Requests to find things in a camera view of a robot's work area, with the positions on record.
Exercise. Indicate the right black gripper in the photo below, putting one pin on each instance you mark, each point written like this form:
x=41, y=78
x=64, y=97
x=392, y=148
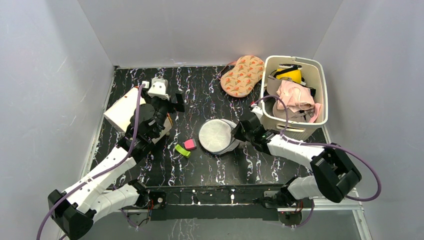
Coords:
x=242, y=129

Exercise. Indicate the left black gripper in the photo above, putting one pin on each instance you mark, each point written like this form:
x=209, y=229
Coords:
x=180, y=104

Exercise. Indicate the white mesh laundry bag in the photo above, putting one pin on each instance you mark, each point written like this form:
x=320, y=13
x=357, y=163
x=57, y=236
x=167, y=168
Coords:
x=215, y=136

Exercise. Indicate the beige bra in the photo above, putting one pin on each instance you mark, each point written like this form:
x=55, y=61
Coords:
x=279, y=109

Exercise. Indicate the pink bra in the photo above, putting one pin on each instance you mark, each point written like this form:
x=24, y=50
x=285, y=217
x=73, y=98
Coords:
x=295, y=96

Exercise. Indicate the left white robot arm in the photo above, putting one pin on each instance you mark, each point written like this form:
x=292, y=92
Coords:
x=77, y=208

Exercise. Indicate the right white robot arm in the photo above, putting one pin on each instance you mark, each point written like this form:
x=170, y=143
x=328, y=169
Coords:
x=333, y=176

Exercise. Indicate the floral orange mesh bag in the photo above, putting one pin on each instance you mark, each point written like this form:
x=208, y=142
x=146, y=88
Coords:
x=239, y=81

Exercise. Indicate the yellow bra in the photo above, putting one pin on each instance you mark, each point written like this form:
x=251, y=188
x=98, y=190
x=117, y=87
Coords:
x=292, y=72

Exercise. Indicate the black bra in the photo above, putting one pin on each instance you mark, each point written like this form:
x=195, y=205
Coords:
x=312, y=91

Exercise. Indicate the cream plastic laundry basket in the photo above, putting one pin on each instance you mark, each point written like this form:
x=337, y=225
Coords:
x=313, y=73

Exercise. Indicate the pink clip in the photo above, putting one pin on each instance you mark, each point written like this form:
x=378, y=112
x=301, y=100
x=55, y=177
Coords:
x=190, y=144

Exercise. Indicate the green clip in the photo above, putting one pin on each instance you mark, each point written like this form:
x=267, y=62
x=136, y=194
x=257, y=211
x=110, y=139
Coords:
x=181, y=150

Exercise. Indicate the white orange cylindrical container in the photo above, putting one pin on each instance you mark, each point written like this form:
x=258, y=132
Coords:
x=120, y=113

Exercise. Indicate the pink garment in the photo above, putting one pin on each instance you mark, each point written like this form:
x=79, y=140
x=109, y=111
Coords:
x=314, y=113

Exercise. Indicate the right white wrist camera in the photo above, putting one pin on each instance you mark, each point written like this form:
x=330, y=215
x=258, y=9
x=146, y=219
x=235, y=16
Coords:
x=257, y=111

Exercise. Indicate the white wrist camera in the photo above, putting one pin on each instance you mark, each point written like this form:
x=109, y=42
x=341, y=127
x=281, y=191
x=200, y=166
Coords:
x=257, y=111
x=157, y=87

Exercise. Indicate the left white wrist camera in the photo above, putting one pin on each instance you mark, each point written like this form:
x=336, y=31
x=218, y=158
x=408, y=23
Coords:
x=157, y=87

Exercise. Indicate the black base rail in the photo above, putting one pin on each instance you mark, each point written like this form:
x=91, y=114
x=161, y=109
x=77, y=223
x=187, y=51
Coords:
x=220, y=202

